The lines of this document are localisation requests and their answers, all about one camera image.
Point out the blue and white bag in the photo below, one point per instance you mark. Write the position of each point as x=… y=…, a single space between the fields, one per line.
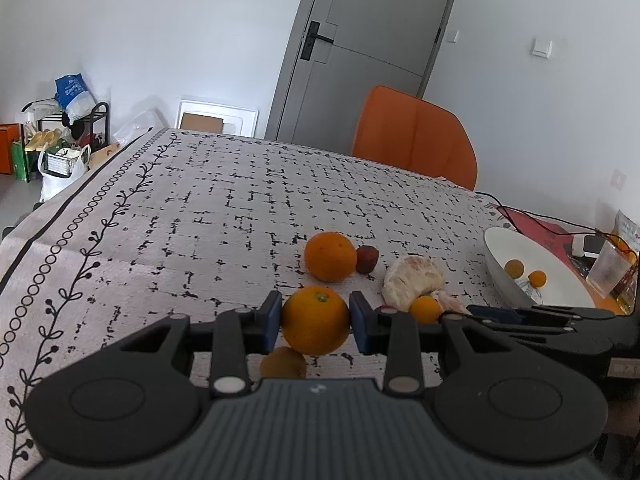
x=74 y=95

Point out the peeled pomelo segment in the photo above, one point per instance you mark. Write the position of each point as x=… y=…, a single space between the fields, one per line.
x=452 y=304

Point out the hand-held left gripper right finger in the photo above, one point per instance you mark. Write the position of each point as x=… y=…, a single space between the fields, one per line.
x=361 y=324

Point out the grey door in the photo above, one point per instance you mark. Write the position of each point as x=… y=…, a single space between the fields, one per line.
x=365 y=35

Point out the green bag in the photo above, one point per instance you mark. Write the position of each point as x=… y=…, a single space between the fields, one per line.
x=21 y=162

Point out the snack bag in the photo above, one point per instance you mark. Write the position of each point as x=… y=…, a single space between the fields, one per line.
x=629 y=232

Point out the large peeled pomelo chunk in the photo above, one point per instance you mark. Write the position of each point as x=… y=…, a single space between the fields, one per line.
x=412 y=280

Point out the large orange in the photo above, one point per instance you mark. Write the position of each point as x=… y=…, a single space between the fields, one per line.
x=330 y=256
x=315 y=321

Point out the yellow slippers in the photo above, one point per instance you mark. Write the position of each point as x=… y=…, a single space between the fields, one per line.
x=42 y=140

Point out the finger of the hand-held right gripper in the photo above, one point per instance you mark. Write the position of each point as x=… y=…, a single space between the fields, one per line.
x=492 y=314
x=530 y=328

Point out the orange chair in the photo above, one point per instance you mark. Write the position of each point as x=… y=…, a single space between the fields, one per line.
x=415 y=135

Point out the small white wall switch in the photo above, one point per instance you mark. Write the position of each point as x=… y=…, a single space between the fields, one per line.
x=453 y=36

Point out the orange box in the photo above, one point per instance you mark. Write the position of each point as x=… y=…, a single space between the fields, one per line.
x=9 y=149

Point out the white bowl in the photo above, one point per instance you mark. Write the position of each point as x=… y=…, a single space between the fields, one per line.
x=545 y=265

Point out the white charger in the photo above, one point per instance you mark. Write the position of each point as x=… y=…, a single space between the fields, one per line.
x=578 y=246

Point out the brown round fruit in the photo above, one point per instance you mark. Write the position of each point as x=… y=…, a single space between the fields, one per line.
x=283 y=364
x=514 y=267

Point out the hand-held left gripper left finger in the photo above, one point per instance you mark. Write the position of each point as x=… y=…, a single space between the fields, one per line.
x=270 y=321

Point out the white wall outlet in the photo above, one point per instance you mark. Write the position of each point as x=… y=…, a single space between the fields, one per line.
x=619 y=178

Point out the ribbed glass cup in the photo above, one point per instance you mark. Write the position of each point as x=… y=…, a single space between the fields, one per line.
x=607 y=270

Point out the small orange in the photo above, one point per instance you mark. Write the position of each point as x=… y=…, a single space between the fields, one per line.
x=425 y=309
x=537 y=278

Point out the white picture frame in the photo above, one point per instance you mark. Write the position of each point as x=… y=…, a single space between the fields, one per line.
x=235 y=117

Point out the clear plastic bag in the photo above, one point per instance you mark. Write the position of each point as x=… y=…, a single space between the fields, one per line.
x=142 y=125

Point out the white plastic bag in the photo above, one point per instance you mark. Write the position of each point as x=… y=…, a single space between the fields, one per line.
x=57 y=180

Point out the small red fruit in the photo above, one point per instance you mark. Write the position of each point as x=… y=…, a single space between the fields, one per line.
x=366 y=259

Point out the black shoe rack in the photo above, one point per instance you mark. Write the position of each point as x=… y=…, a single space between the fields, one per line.
x=97 y=110

